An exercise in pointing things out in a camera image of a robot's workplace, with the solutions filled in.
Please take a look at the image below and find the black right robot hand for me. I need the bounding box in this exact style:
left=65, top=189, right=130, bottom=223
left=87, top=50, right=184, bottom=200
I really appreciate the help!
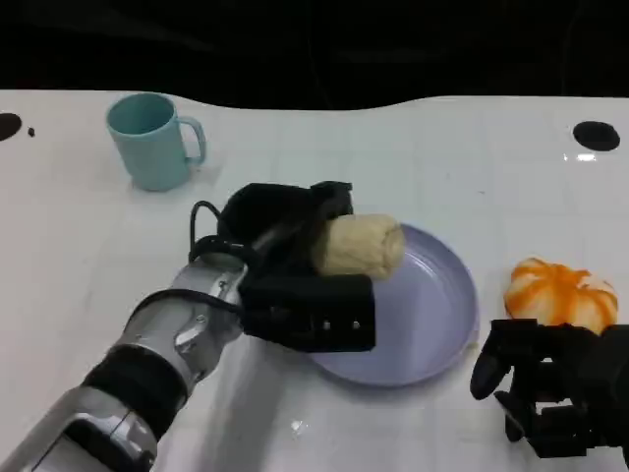
left=469, top=318, right=629, bottom=458

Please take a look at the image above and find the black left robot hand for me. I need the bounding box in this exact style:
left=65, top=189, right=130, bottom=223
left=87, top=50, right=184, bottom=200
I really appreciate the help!
left=217, top=180, right=355, bottom=277

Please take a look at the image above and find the beige towel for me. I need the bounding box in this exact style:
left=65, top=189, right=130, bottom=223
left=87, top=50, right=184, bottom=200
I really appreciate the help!
left=314, top=211, right=407, bottom=282

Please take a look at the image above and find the orange and white toy bread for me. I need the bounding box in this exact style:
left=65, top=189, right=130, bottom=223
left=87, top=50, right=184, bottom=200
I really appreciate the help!
left=504, top=256, right=619, bottom=335

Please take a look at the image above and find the pale green mug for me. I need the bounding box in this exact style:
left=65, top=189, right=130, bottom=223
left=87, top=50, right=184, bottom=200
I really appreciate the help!
left=106, top=92, right=207, bottom=193

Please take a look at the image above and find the lilac plate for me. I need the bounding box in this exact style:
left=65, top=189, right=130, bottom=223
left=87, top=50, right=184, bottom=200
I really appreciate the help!
left=307, top=223, right=481, bottom=388

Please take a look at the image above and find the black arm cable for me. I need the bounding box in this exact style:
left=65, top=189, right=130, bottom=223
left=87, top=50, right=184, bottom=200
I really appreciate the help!
left=188, top=200, right=250, bottom=314

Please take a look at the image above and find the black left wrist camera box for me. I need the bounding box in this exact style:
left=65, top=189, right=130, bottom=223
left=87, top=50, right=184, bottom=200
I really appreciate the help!
left=239, top=273, right=377, bottom=353

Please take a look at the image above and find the black table cable hole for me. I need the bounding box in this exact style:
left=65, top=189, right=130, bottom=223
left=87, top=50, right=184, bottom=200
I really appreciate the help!
left=572, top=120, right=621, bottom=151
left=0, top=112, right=23, bottom=142

